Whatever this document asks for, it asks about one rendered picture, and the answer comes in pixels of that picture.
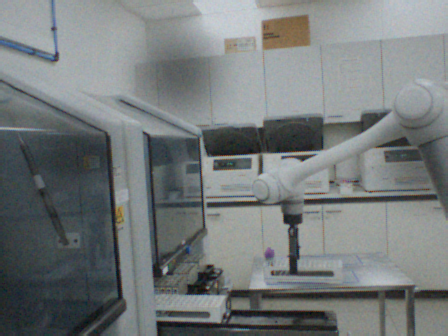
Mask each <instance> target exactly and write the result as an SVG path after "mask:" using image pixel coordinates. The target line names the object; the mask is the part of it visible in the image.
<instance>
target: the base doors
mask: <svg viewBox="0 0 448 336"><path fill-rule="evenodd" d="M433 207H441V205H440V203H439V201H416V202H393V203H386V204H385V203H358V204H327V205H310V206H303V212H305V211H307V212H316V211H319V213H303V223H302V224H298V228H299V230H298V240H299V246H300V248H299V249H300V255H310V254H339V253H377V252H383V253H384V254H386V256H387V250H388V258H390V260H392V262H393V263H394V264H396V265H397V266H398V267H399V268H400V269H401V270H402V271H403V273H405V275H407V277H409V279H411V281H413V283H415V285H417V287H419V288H420V290H448V223H447V221H446V218H445V216H444V213H443V210H442V209H433ZM326 210H329V211H333V210H341V212H335V213H326ZM261 212H262V220H261ZM322 212H323V224H322ZM218 213H219V214H220V216H207V227H208V238H209V248H210V264H214V266H215V268H222V270H224V274H225V277H230V284H231V283H234V286H233V287H232V290H249V281H250V277H251V273H252V264H253V260H254V257H261V256H263V250H264V256H265V251H266V250H267V247H271V250H272V249H273V250H274V254H275V255H274V256H285V255H289V239H288V232H287V230H288V228H289V225H288V224H283V213H281V206H272V207H238V208H216V209H207V214H209V215H210V214H218ZM413 214H429V216H413ZM386 215H387V222H386ZM318 217H320V220H318ZM325 217H328V219H326V218H325ZM224 218H225V219H236V221H225V220H224ZM262 225H263V232H262ZM323 226H324V239H323ZM386 233H387V239H386Z"/></svg>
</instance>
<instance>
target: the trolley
mask: <svg viewBox="0 0 448 336"><path fill-rule="evenodd" d="M300 260H342V279H343V283H342V284H338V283H304V282H276V283H265V282H264V278H263V265H264V264H265V256H261V257H254V260H253V264H252V273H251V277H250V281H249V300H250V310H262V293H303V292H339V291H369V290H378V291H379V295H378V307H379V336H386V329H385V325H386V313H385V290H399V289H405V295H406V331H407V336H415V311H414V301H415V293H414V292H419V291H421V290H420V288H419V287H417V285H415V283H413V281H411V279H409V277H407V275H405V273H403V271H402V270H401V269H400V268H399V267H398V266H397V265H396V264H394V263H393V262H392V260H390V258H388V256H386V254H384V253H383V252H377V253H339V254H310V255H300Z"/></svg>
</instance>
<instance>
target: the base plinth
mask: <svg viewBox="0 0 448 336"><path fill-rule="evenodd" d="M230 293H231V297H241V298H249V290H231V291H230ZM414 293H415V298H448V290H421V291H419V292H414ZM378 295H379V291H378V290H369V291H339V292H303V293H262V297H291V298H378ZM385 298H406V295H405V290H385Z"/></svg>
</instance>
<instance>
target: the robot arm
mask: <svg viewBox="0 0 448 336"><path fill-rule="evenodd" d="M401 137H406V138H407V140H408V141H409V143H410V144H411V145H413V147H417V148H418V149H419V153H420V155H421V158H422V160H423V163H424V164H425V168H426V170H427V173H428V175H429V178H430V179H431V183H432V185H433V188H434V190H435V193H436V194H437V198H438V200H439V203H440V205H441V208H442V210H443V213H444V216H445V218H446V221H447V223H448V81H446V82H442V83H439V82H438V83H436V82H434V81H432V80H426V79H418V80H412V81H410V82H408V83H406V84H404V85H402V86H401V87H400V88H399V89H398V90H397V91H396V93H395V94H394V97H393V99H392V111H391V113H389V115H387V116H386V117H385V118H383V119H382V120H381V121H379V123H377V124H376V125H374V126H373V127H371V128H370V129H369V130H366V132H363V133H362V134H360V135H358V136H356V137H354V138H351V139H350V140H347V141H346V142H343V143H341V144H339V145H337V146H335V147H333V148H331V149H329V150H327V151H324V152H322V153H320V154H318V155H316V156H314V157H313V158H309V159H308V160H305V161H304V162H301V161H300V160H296V159H294V158H288V159H284V160H281V161H280V162H279V166H278V168H276V169H272V170H270V171H266V172H265V173H263V174H261V175H259V176H258V177H257V178H256V179H255V180H254V182H253V184H252V192H253V194H254V197H255V198H256V199H257V200H258V201H259V202H262V203H265V204H272V203H276V202H281V213H283V224H288V225H289V228H288V230H287V232H288V239H289V255H287V257H289V274H290V275H297V269H298V261H297V260H300V249H299V248H300V246H299V240H298V230H299V228H298V224H302V223H303V206H304V200H303V196H304V193H305V179H306V178H307V177H309V176H311V175H314V174H315V173H318V172H320V171H322V170H325V169H327V168H329V167H331V166H334V165H335V164H339V163H340V162H344V161H345V160H348V159H350V158H353V157H354V156H358V155H359V154H360V153H364V152H365V151H369V150H370V149H373V148H375V147H377V146H379V145H383V144H384V143H387V142H389V141H393V140H395V139H399V138H401ZM291 253H292V254H291Z"/></svg>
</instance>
